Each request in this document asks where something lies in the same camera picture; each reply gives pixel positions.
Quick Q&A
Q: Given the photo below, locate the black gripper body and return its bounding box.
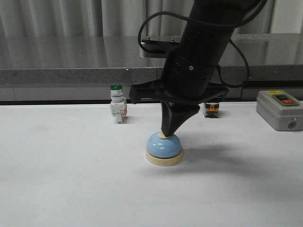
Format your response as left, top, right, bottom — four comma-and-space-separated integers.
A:
129, 51, 229, 105

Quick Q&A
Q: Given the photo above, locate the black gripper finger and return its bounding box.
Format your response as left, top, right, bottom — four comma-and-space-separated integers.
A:
170, 105, 200, 134
161, 101, 173, 137

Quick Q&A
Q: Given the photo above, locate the blue cream desk bell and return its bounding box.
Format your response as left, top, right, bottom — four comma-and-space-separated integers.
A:
146, 131, 184, 166

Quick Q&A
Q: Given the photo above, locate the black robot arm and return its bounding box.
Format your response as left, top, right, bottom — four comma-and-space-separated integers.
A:
129, 0, 266, 137

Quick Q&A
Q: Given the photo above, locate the grey curtain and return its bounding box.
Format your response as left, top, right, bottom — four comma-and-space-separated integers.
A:
0, 0, 303, 38

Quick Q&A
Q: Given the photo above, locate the grey granite counter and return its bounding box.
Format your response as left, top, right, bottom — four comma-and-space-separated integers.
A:
0, 34, 303, 104

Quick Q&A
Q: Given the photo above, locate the black rotary selector switch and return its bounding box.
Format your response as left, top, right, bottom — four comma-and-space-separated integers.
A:
203, 102, 220, 118

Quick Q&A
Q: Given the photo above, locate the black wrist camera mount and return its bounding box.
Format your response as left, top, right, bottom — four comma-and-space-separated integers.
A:
139, 38, 180, 58

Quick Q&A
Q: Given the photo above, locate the green push button switch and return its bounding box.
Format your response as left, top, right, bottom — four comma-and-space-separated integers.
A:
110, 84, 127, 123

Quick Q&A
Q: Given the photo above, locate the grey on-off switch box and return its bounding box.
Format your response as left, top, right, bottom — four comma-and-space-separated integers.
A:
256, 90, 303, 131

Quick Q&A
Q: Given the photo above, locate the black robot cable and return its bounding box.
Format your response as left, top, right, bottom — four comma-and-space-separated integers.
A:
138, 0, 263, 88

